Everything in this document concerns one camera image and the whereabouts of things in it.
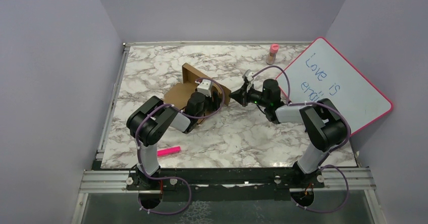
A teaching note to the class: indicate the pink rectangular stick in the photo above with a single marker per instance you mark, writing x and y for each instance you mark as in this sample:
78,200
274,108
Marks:
168,151

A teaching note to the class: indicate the pink-capped small bottle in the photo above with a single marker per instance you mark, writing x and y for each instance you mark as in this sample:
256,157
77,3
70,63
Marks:
271,57

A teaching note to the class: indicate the brown cardboard box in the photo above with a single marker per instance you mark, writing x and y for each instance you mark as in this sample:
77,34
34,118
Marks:
180,93

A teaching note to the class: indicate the pink-framed whiteboard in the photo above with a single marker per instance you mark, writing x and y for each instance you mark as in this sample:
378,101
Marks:
320,71

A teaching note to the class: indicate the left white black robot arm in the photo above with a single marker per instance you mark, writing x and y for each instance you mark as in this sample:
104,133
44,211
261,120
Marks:
151,120

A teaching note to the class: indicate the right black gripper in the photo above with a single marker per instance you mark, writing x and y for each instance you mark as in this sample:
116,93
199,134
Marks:
241,95

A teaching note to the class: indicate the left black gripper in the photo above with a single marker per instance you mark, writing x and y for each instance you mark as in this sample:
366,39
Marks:
214,104

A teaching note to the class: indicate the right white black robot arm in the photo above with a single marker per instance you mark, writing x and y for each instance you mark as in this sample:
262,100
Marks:
324,125

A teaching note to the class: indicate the aluminium front frame rail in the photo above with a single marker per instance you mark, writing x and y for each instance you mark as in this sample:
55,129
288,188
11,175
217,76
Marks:
241,195

